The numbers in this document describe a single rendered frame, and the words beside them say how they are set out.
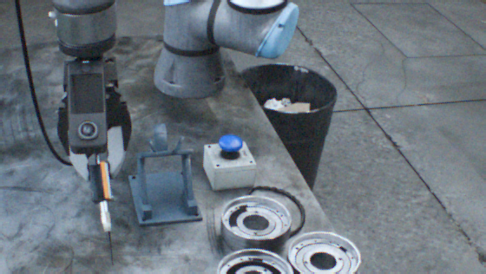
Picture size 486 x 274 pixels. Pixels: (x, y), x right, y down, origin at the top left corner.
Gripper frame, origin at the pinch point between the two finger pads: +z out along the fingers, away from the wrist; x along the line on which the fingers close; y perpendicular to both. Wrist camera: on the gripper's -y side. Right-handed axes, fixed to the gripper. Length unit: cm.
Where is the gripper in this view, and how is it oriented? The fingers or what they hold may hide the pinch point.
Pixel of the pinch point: (99, 174)
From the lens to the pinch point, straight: 94.4
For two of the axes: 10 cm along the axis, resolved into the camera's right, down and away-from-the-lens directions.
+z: -0.4, 8.1, 5.8
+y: -2.0, -5.8, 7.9
